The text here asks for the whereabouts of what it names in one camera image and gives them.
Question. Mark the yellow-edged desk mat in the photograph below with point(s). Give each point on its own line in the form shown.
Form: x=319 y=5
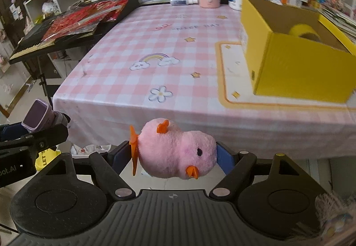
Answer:
x=233 y=76

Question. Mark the yellow tape roll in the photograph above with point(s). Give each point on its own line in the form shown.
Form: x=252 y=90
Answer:
x=303 y=31

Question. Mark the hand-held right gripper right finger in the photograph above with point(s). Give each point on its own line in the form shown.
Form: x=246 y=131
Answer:
x=226 y=158

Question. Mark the black electronic keyboard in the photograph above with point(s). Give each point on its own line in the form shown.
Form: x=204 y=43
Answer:
x=30 y=45

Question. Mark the pink chick plush toy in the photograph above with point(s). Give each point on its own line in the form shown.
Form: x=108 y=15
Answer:
x=172 y=148

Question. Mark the white glue tube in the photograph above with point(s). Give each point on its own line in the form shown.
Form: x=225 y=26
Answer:
x=182 y=1

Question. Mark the black keyboard stand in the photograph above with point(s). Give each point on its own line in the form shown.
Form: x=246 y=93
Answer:
x=44 y=81

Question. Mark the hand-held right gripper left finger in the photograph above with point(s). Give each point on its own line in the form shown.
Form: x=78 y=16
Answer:
x=119 y=155

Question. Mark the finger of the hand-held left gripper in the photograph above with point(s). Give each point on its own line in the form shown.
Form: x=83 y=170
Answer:
x=44 y=139
x=9 y=132

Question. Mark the stack of papers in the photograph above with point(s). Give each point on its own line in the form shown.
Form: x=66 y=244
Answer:
x=339 y=22

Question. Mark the purple grey toy truck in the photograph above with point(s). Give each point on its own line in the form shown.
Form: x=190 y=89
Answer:
x=37 y=113

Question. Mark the red foil packet bundle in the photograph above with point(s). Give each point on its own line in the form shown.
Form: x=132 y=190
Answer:
x=83 y=19

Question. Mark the white plastic bag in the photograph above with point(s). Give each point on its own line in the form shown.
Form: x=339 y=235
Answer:
x=89 y=149

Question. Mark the yellow plastic bag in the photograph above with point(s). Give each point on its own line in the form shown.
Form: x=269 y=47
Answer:
x=48 y=158

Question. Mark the yellow cardboard box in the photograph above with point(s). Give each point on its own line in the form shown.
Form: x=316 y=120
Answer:
x=300 y=68

